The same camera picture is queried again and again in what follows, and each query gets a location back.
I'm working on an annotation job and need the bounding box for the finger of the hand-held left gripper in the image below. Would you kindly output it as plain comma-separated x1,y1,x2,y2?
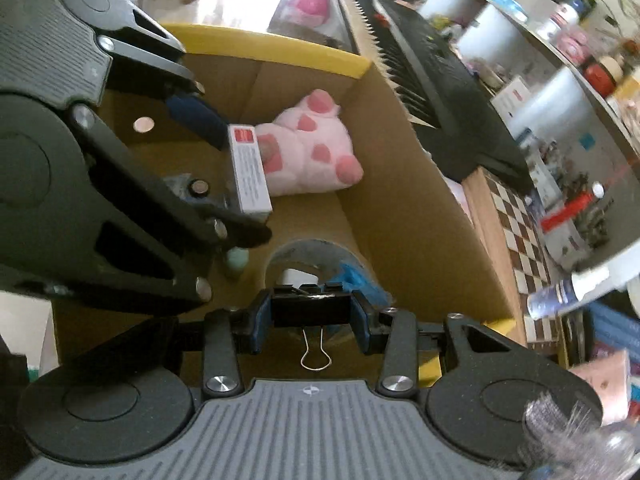
100,0,230,151
0,104,273,317

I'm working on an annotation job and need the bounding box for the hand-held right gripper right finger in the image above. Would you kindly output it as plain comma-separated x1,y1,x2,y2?
350,292,522,396

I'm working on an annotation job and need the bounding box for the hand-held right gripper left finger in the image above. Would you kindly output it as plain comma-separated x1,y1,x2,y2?
125,290,274,396

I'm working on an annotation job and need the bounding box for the grey purple toy car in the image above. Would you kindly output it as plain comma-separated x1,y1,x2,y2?
165,174,211,202

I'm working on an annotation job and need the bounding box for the black binder clip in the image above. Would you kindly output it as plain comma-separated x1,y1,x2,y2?
269,284,360,372

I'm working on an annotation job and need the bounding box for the white charger plug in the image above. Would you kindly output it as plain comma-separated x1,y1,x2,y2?
280,269,321,288

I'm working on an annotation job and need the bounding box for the small mint green toy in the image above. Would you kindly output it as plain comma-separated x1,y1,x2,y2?
225,249,249,281

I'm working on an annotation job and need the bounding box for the small red white box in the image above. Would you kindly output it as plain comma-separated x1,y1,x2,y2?
227,124,273,213

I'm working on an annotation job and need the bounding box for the gold tape roll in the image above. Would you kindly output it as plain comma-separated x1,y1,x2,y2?
264,239,371,311

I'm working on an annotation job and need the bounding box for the yellow cardboard box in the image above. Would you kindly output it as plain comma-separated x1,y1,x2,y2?
52,22,526,386

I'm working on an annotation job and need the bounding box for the pink plush paw toy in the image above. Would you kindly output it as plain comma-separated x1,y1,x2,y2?
255,89,365,196

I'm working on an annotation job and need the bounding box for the wooden chessboard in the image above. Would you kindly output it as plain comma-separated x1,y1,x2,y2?
462,167,561,351

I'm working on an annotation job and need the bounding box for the clear spray bottle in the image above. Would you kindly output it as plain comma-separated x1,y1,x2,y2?
526,265,613,318

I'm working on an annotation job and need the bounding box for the white pen cup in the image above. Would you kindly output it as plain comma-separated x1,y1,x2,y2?
542,220,591,271

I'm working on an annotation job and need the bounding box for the black electronic keyboard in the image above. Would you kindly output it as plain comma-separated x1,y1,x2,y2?
335,0,533,193

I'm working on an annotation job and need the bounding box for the red tassel ornament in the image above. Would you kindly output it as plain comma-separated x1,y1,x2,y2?
540,195,596,233

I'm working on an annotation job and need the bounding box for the pink cylindrical container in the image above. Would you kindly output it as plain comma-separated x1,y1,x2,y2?
570,350,633,426

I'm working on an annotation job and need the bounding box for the white carton with red label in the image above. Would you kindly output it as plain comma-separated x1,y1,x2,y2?
492,76,531,118

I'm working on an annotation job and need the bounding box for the white cubby shelf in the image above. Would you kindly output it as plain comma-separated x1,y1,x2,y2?
420,0,640,271

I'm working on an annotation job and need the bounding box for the blue tissue pack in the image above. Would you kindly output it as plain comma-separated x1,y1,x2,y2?
482,0,528,21

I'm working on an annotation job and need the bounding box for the red round jar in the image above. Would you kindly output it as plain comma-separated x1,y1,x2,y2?
584,55,626,98

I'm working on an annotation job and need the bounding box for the pink storage container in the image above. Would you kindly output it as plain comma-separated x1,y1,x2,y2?
557,27,591,58

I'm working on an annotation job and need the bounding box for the white lotion bottle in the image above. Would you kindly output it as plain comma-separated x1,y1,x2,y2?
537,2,581,41

